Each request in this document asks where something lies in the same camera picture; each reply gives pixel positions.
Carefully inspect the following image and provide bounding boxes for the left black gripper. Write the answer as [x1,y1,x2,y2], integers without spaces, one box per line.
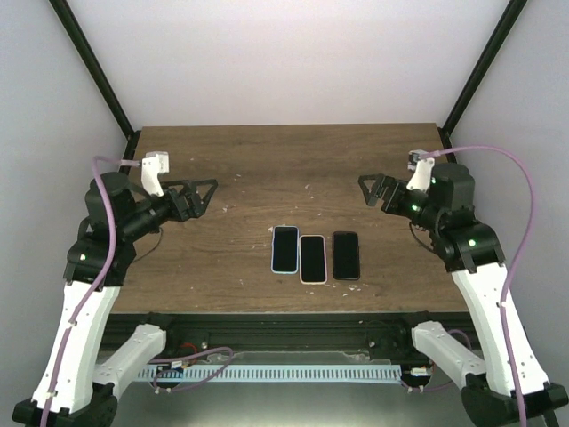
[122,179,220,241]

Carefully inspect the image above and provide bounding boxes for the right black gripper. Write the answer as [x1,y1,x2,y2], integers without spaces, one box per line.
[358,173,444,232]

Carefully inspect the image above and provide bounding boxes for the black phone case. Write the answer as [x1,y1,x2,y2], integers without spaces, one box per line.
[331,230,362,282]

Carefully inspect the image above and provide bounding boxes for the white phone case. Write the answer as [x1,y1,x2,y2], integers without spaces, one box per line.
[299,234,329,285]

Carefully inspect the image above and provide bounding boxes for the light blue phone case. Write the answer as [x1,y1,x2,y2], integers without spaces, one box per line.
[270,225,300,275]

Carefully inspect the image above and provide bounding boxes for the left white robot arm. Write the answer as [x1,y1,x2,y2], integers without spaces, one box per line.
[12,172,218,426]

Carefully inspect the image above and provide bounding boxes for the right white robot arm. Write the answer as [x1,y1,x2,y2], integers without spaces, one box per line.
[358,159,568,426]

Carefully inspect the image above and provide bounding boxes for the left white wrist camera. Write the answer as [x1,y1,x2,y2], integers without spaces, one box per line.
[140,151,170,197]

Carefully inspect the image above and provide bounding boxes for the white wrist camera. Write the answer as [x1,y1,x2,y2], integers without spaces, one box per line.
[140,151,170,197]
[406,149,435,193]

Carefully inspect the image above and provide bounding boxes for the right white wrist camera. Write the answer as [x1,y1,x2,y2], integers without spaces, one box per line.
[406,149,435,193]

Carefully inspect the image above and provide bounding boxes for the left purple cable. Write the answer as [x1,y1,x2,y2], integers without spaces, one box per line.
[39,156,143,427]

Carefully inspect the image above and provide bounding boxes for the black aluminium frame rail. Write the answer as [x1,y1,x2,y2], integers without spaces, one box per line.
[101,312,477,357]

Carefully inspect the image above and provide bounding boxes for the right black frame post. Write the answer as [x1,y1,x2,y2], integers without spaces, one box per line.
[439,0,527,136]

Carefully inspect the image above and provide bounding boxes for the black frame post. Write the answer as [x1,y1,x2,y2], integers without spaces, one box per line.
[47,0,136,140]
[439,0,527,136]

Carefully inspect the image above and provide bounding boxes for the light blue slotted cable duct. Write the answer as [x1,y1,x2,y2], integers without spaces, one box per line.
[134,364,402,384]

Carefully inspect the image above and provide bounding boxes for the left black frame post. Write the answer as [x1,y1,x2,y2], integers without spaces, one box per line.
[47,0,136,140]

